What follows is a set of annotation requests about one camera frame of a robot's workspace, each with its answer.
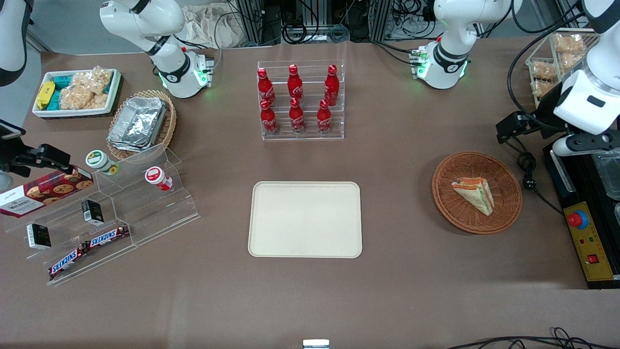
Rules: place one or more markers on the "red tartan cookie box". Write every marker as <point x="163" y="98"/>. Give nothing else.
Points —
<point x="43" y="194"/>

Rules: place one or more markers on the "green lidded yogurt cup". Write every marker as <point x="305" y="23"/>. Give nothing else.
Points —
<point x="100" y="162"/>

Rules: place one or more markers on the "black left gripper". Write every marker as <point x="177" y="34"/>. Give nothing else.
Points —
<point x="546" y="107"/>

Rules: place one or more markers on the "crumpled white cloth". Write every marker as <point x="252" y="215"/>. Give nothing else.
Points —
<point x="208" y="26"/>

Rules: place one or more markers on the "red lidded yogurt cup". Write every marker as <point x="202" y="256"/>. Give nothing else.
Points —
<point x="158" y="178"/>

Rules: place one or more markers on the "clear acrylic stepped shelf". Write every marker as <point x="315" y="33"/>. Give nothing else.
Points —
<point x="160" y="213"/>
<point x="63" y="232"/>

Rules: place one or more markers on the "brown Snickers bar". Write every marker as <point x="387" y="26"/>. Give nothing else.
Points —
<point x="108" y="236"/>
<point x="68" y="261"/>

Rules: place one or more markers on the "black control box yellow panel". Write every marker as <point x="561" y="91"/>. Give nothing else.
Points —
<point x="588" y="242"/>

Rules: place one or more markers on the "clear plastic food container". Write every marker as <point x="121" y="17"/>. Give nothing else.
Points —
<point x="609" y="174"/>

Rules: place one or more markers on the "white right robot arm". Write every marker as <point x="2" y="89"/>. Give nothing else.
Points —
<point x="174" y="72"/>

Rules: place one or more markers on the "red emergency stop button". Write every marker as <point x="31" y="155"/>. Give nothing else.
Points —
<point x="577" y="220"/>

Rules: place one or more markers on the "clear acrylic bottle rack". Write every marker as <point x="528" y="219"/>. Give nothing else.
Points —
<point x="310" y="136"/>

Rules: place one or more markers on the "round brown wicker basket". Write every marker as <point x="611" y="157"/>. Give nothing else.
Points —
<point x="460" y="208"/>

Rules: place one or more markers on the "clear bag of rice crackers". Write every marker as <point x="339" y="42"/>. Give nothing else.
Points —
<point x="87" y="89"/>

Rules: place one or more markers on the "beige rectangular serving tray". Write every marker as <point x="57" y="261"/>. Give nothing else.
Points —
<point x="305" y="220"/>

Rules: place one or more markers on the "clear bag of fried snacks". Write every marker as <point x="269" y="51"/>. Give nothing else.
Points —
<point x="574" y="62"/>
<point x="569" y="43"/>
<point x="544" y="71"/>

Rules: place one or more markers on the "oval wicker basket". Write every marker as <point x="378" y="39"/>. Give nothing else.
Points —
<point x="167" y="131"/>

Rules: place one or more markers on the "white rectangular snack bin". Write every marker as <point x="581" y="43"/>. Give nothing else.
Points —
<point x="43" y="112"/>

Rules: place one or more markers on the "teal snack packet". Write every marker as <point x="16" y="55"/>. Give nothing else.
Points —
<point x="62" y="89"/>

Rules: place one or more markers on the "small black carton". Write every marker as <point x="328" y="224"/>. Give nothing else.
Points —
<point x="92" y="212"/>
<point x="38" y="236"/>

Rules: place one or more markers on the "red cola bottle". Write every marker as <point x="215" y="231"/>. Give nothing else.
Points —
<point x="266" y="87"/>
<point x="324" y="118"/>
<point x="331" y="86"/>
<point x="297" y="117"/>
<point x="269" y="118"/>
<point x="295" y="83"/>

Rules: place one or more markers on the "yellow snack packet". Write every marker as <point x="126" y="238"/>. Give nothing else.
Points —
<point x="45" y="95"/>

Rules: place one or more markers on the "silver foil packet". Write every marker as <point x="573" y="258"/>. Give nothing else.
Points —
<point x="138" y="123"/>

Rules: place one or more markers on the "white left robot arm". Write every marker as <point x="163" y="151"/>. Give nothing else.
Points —
<point x="450" y="58"/>

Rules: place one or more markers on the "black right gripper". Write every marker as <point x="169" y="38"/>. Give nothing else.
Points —
<point x="14" y="156"/>

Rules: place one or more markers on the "triangular wrapped sandwich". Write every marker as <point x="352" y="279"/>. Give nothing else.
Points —
<point x="477" y="195"/>

